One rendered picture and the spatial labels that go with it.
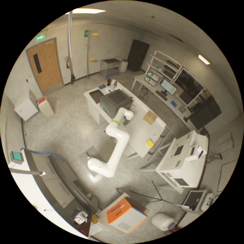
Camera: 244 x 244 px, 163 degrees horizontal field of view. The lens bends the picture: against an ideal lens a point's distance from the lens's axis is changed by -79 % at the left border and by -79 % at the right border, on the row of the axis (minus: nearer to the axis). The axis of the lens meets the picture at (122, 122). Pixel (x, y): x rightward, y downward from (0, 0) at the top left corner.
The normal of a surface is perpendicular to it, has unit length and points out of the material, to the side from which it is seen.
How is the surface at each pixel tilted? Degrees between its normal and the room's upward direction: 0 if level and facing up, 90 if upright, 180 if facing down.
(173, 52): 90
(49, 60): 90
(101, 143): 0
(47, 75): 90
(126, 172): 0
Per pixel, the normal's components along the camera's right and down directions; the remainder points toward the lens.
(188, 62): -0.70, 0.53
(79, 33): 0.68, 0.69
